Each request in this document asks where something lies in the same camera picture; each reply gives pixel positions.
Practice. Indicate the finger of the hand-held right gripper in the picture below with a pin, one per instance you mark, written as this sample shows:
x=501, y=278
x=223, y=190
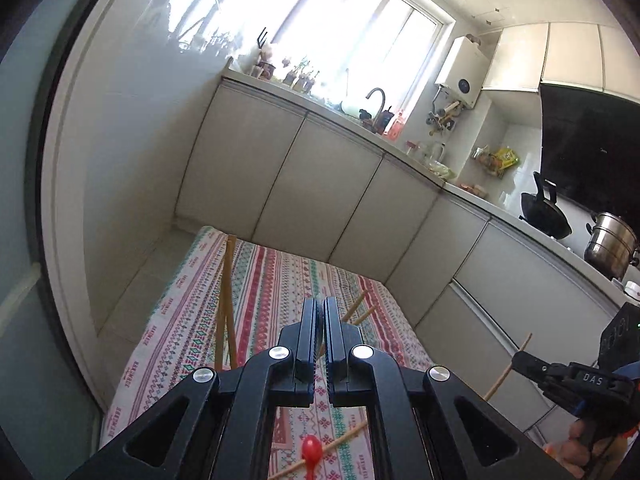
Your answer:
x=550, y=374
x=590, y=402

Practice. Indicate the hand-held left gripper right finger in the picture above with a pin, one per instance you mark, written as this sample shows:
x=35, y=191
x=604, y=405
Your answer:
x=334, y=350

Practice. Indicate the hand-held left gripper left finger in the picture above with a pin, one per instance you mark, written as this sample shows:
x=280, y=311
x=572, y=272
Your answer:
x=307, y=350

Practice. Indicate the single wooden chopstick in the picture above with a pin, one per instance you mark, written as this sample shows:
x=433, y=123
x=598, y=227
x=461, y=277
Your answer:
x=500, y=385

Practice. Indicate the group of wooden chopsticks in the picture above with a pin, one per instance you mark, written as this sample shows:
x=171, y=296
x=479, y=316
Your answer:
x=226, y=280

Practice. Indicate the person's right hand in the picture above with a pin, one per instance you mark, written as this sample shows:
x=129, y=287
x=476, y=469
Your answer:
x=580, y=447

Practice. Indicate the red plastic spoon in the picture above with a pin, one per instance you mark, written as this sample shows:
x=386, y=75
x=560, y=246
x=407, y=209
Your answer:
x=311, y=447

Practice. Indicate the steel stockpot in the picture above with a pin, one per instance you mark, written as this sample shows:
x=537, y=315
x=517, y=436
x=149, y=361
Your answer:
x=610, y=245

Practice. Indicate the striped patterned tablecloth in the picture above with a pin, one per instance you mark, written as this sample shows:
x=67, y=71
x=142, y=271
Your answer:
x=190, y=310

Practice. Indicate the black wok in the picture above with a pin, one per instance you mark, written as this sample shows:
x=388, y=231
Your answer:
x=545, y=215

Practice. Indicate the white base cabinets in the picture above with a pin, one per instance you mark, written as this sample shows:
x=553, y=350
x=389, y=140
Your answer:
x=325, y=185

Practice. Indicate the black range hood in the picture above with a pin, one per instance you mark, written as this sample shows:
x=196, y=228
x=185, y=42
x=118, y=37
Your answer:
x=590, y=145

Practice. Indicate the yellow snack bag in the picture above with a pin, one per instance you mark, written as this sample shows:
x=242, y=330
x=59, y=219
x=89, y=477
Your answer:
x=506, y=157

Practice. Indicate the clear glass jug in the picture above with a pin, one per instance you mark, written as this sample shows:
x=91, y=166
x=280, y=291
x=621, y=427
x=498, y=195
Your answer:
x=436, y=154

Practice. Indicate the red dish soap bottle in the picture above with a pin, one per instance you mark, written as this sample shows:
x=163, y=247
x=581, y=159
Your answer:
x=396, y=127

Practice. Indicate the curved metal faucet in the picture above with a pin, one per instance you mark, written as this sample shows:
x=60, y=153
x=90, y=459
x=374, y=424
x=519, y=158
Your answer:
x=384, y=102

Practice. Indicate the small potted plants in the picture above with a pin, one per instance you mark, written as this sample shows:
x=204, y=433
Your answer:
x=295, y=72

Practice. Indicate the frosted glass sliding door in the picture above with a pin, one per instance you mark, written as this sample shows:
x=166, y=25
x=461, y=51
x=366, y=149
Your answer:
x=30, y=260

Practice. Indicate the white water heater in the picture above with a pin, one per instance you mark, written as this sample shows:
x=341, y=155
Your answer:
x=462, y=70

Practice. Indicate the bright kitchen window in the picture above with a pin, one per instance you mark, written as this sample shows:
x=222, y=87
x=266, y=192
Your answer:
x=350, y=35

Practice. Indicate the white wall cabinets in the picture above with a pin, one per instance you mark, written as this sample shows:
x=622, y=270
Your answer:
x=570, y=55

